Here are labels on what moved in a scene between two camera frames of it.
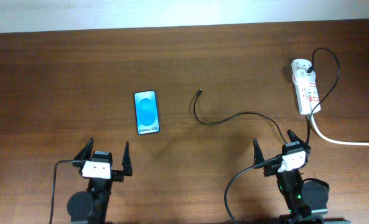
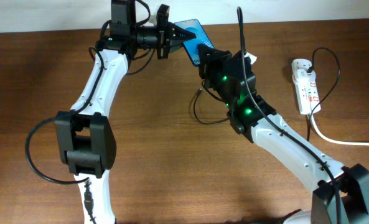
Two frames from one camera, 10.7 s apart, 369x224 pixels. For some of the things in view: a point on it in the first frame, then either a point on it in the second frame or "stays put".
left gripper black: (118, 174) → (170, 35)
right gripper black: (295, 140) → (209, 63)
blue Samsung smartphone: (147, 114) → (201, 38)
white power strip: (307, 93) stays put
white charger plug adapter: (302, 76) stays put
